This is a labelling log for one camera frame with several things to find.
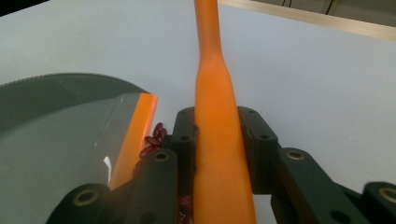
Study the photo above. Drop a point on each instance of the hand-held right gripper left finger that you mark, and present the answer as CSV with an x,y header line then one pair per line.
x,y
186,149

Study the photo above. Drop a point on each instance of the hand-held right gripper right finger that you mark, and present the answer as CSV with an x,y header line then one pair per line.
x,y
258,146

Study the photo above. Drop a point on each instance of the orange brush with grey bristles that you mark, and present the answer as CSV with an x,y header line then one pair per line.
x,y
218,140

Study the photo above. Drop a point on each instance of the red beans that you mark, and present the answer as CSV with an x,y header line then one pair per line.
x,y
154,140

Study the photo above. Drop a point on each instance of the grey dustpan with orange lip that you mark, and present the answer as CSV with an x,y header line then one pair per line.
x,y
56,140

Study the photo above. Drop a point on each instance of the white table mat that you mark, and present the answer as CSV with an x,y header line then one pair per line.
x,y
311,93

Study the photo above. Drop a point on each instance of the light wooden table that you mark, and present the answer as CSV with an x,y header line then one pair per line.
x,y
327,21

